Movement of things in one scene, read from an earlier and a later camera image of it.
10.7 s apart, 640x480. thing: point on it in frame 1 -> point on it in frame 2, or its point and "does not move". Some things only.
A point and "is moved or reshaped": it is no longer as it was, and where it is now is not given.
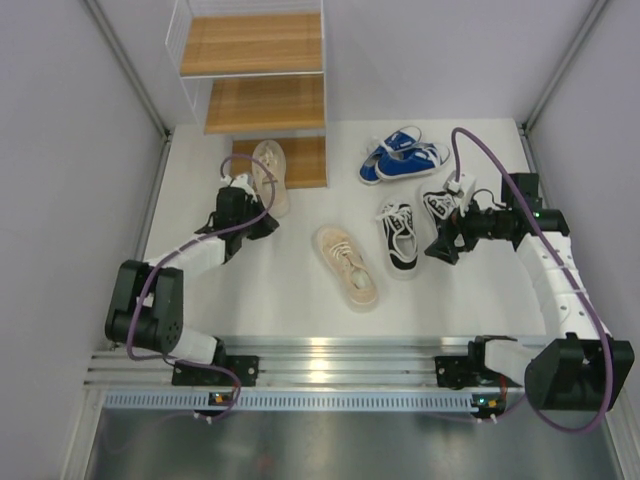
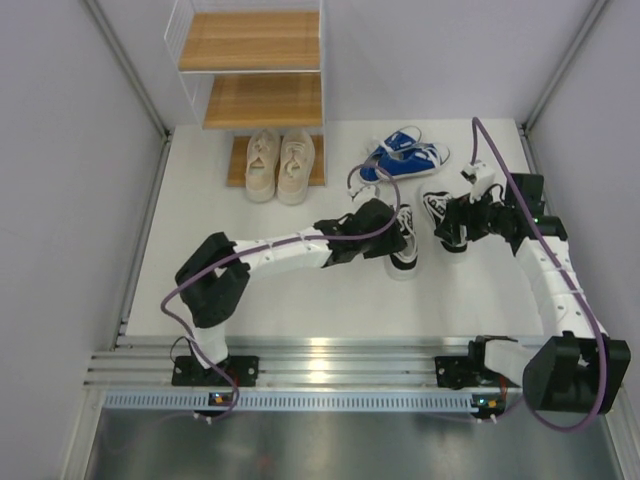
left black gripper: x=267 y=225 -> x=392 y=242
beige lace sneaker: x=351 y=265 -> x=297 y=160
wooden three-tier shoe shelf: x=254 y=71 does not move
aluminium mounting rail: x=284 y=364 does not move
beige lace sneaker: x=269 y=173 is moved or reshaped
